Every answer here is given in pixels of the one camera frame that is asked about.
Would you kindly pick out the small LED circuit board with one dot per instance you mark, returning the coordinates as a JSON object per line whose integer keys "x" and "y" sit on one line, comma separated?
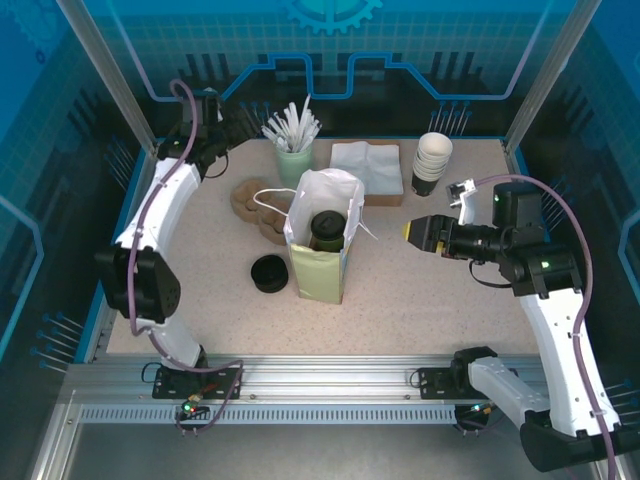
{"x": 190, "y": 410}
{"x": 479, "y": 409}

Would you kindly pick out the green straw holder cup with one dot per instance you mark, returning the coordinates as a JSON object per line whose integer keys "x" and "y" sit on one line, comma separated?
{"x": 290, "y": 162}

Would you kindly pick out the black plastic cup lid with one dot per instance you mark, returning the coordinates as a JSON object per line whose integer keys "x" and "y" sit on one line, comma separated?
{"x": 327, "y": 223}

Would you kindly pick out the stack of black lids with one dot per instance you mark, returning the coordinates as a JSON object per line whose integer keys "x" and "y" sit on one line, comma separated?
{"x": 270, "y": 272}

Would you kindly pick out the aluminium frame post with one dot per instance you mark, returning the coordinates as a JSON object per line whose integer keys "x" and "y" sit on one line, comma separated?
{"x": 552, "y": 75}
{"x": 107, "y": 75}

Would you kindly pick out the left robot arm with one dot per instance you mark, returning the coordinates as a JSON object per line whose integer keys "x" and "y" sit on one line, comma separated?
{"x": 160, "y": 200}

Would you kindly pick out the stack of paper cups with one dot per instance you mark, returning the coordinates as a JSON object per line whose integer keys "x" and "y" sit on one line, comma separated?
{"x": 434, "y": 150}

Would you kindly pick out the green and white paper bag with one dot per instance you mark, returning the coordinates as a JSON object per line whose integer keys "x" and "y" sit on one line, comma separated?
{"x": 317, "y": 275}

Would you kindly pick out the stack of pulp cup carriers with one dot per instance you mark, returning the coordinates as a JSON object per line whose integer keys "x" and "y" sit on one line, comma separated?
{"x": 250, "y": 200}

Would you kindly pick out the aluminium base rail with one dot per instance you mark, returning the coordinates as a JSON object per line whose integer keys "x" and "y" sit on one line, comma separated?
{"x": 325, "y": 372}

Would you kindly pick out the stack of white napkins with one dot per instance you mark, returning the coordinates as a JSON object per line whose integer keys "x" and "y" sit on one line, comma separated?
{"x": 385, "y": 200}
{"x": 370, "y": 165}

